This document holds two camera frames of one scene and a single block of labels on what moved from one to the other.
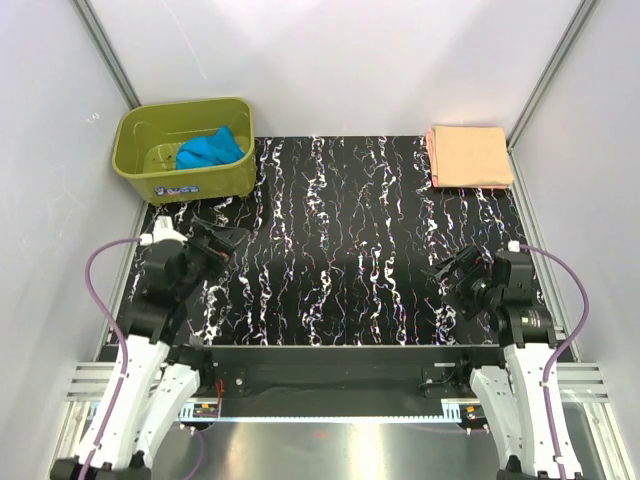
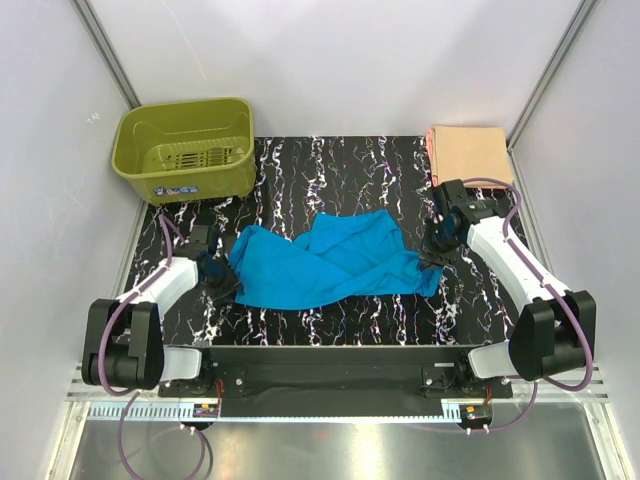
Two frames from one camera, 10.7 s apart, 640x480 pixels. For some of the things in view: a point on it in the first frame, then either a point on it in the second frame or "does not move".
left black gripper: (223, 240) → (231, 284)
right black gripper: (472, 263) → (435, 260)
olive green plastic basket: (145, 149) does not move
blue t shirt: (204, 151) → (341, 254)
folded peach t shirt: (469, 156) does not move
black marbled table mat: (344, 231) does not move
